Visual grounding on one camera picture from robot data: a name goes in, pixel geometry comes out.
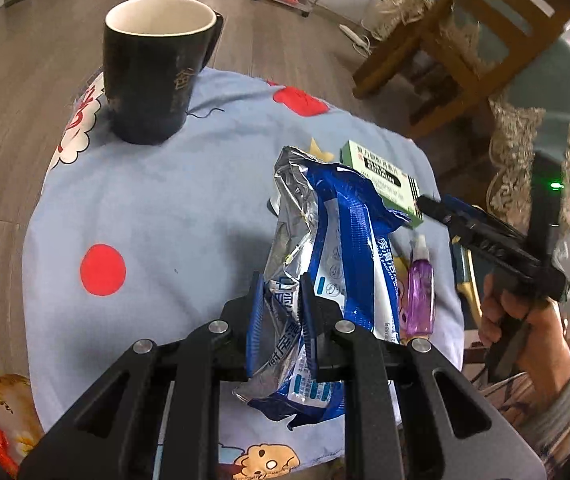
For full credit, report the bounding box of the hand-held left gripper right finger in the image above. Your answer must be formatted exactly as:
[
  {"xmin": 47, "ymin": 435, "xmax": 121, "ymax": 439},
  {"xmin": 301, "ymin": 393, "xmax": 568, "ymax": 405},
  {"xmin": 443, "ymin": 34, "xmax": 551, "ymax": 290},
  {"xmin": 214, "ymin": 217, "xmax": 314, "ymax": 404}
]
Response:
[{"xmin": 299, "ymin": 272, "xmax": 548, "ymax": 480}]

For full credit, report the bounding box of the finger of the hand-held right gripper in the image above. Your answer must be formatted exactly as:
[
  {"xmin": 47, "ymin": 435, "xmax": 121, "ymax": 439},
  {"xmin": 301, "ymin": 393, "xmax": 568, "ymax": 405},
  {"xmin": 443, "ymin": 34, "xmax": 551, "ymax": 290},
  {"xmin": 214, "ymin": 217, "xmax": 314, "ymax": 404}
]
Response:
[{"xmin": 415, "ymin": 195, "xmax": 541, "ymax": 281}]

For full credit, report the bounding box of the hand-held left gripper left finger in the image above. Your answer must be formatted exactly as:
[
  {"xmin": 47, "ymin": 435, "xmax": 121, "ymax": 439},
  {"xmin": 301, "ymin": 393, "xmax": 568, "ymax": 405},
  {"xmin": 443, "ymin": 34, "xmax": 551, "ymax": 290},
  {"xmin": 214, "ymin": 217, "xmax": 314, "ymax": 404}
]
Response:
[{"xmin": 17, "ymin": 270, "xmax": 266, "ymax": 480}]

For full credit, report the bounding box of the yellow trash bin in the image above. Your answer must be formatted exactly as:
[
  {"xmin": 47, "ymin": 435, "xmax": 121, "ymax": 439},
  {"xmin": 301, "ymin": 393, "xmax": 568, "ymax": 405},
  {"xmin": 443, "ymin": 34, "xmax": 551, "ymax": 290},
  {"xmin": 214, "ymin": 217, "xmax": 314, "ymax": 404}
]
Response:
[{"xmin": 452, "ymin": 247, "xmax": 483, "ymax": 331}]

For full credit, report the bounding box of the blue and white foil packet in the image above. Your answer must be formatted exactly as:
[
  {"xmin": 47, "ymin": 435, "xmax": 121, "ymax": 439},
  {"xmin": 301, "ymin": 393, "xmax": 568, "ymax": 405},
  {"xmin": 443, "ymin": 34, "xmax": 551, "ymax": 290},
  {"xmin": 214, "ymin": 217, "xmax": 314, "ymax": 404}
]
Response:
[{"xmin": 232, "ymin": 145, "xmax": 418, "ymax": 431}]

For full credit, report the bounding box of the green and white medicine box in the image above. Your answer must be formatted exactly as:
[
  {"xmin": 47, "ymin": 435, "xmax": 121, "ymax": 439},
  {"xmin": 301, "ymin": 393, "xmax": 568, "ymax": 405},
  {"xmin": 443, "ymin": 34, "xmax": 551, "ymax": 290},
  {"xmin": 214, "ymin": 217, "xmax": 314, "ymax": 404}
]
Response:
[{"xmin": 340, "ymin": 140, "xmax": 425, "ymax": 226}]

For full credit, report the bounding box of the person's right hand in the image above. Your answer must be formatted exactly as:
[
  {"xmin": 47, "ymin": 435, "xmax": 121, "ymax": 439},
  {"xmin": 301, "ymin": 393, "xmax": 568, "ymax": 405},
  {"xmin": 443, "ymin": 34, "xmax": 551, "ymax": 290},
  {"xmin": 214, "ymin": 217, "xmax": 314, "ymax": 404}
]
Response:
[{"xmin": 480, "ymin": 276, "xmax": 570, "ymax": 402}]

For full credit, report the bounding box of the purple spray bottle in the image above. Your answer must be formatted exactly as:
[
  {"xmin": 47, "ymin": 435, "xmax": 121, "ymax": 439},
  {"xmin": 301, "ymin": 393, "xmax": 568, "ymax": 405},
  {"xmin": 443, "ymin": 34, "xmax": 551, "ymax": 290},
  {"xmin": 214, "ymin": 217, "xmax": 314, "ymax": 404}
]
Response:
[{"xmin": 404, "ymin": 232, "xmax": 437, "ymax": 338}]

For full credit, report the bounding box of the teal lace-trimmed tablecloth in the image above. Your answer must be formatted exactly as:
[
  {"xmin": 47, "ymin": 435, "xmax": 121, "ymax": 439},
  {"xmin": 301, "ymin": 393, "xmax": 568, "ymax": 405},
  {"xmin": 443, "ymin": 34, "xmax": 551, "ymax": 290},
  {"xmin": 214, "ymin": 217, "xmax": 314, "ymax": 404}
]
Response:
[{"xmin": 372, "ymin": 0, "xmax": 570, "ymax": 238}]

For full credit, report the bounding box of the wooden chair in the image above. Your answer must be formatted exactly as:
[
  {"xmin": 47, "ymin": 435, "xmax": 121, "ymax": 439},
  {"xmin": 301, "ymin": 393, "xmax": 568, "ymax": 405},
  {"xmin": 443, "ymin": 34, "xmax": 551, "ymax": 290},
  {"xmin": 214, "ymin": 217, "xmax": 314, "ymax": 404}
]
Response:
[{"xmin": 352, "ymin": 0, "xmax": 570, "ymax": 141}]

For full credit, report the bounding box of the white power strip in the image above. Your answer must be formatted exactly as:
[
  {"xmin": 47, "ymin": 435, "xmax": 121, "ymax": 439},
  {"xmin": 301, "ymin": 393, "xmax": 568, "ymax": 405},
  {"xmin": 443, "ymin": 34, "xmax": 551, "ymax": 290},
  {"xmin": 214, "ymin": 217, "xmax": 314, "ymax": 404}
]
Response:
[{"xmin": 340, "ymin": 24, "xmax": 373, "ymax": 56}]

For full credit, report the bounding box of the orange snack bag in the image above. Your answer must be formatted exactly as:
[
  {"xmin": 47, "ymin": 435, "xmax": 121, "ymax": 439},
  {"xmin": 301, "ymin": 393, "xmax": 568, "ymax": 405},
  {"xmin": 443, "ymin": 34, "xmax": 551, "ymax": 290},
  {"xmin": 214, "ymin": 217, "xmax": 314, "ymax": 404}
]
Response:
[{"xmin": 0, "ymin": 374, "xmax": 46, "ymax": 476}]

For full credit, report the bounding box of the black mug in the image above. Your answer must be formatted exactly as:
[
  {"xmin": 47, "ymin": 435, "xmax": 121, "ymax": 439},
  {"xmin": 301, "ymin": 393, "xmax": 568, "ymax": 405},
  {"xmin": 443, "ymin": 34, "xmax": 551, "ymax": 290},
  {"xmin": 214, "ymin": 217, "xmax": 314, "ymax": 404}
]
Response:
[{"xmin": 102, "ymin": 0, "xmax": 224, "ymax": 146}]

